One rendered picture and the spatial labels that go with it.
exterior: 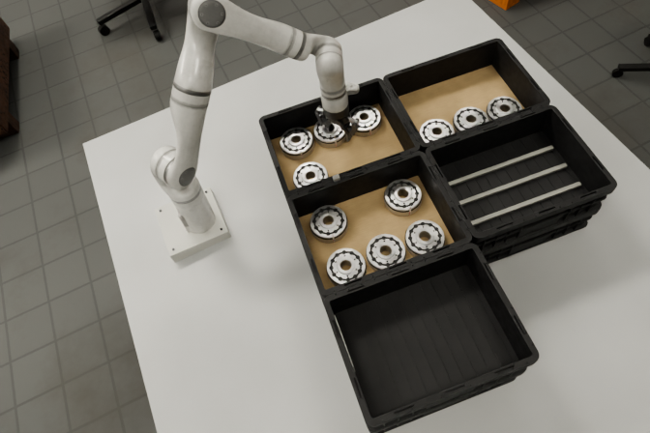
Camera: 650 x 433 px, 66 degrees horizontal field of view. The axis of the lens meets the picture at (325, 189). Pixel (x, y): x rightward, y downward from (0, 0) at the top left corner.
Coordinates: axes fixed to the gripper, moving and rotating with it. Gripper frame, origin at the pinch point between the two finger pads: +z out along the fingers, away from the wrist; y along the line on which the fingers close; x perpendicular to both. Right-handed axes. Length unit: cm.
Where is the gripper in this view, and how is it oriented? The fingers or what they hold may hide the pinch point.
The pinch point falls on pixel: (339, 133)
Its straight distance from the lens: 153.7
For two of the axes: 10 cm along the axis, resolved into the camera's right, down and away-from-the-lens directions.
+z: 1.1, 5.2, 8.5
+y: 8.9, 3.4, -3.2
